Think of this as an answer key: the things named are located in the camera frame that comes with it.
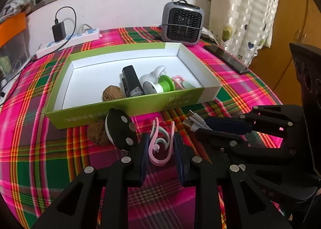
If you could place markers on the wooden cabinet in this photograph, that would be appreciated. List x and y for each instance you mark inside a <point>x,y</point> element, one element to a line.
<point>280,68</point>

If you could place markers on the black oval device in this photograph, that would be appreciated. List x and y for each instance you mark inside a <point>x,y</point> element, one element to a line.
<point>117,128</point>

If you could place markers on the black phone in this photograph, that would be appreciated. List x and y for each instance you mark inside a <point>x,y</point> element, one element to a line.
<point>225,58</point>

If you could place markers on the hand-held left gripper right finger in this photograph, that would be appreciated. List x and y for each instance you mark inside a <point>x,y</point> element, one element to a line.
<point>179,158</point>

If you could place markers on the green and white cardboard box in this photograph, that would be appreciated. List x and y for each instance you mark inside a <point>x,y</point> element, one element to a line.
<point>100,73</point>

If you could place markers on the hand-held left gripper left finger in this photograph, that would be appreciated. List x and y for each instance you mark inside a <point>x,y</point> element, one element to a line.
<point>144,158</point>

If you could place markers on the white power strip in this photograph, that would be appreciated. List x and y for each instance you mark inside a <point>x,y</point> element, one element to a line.
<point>82,35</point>

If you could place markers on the black charger adapter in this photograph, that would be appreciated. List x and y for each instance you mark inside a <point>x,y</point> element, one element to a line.
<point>59,32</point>

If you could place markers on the black flashlight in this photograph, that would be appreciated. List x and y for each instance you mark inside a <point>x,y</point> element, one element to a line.
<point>130,78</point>

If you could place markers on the pink ear hook device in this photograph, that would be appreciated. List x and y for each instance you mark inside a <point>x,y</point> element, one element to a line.
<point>158,160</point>

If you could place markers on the white cloth pile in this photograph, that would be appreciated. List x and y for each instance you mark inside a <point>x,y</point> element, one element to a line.
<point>17,3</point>

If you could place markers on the plaid tablecloth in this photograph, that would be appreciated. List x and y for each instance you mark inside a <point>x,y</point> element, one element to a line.
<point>50,168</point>

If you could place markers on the grey desk fan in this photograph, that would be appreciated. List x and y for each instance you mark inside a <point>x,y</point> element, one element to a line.
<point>181,22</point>

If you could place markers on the green and white roller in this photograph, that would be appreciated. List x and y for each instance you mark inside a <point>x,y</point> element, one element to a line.
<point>165,84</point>

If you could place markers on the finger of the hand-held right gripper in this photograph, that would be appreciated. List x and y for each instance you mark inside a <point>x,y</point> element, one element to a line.
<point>218,141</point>
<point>228,124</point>

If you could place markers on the white heart print curtain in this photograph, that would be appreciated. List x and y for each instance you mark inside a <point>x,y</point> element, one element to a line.
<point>240,5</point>

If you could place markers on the grey ball device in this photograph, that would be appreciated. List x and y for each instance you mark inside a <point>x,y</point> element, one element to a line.
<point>148,79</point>

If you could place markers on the brown walnut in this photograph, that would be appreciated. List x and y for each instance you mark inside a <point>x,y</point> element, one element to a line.
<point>97,132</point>
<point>112,93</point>

